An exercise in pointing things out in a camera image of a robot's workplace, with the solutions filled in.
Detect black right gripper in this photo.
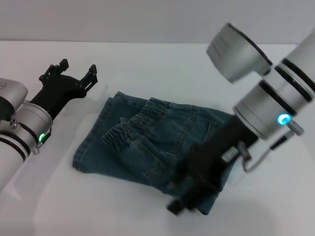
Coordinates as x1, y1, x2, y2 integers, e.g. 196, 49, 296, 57
166, 117, 259, 216

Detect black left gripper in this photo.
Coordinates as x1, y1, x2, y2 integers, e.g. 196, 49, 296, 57
30, 59, 99, 121

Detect blue denim shorts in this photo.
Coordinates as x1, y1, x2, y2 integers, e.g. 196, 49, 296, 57
71, 91, 237, 216

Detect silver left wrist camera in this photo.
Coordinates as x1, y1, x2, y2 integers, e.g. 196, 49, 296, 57
0, 78, 29, 135

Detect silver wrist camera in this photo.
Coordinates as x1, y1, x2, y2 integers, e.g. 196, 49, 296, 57
0, 78, 29, 135
206, 22, 274, 85

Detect grey right gripper cable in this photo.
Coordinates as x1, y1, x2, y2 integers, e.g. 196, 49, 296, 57
237, 121, 304, 173

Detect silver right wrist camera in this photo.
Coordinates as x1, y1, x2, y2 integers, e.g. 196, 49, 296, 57
206, 22, 274, 85

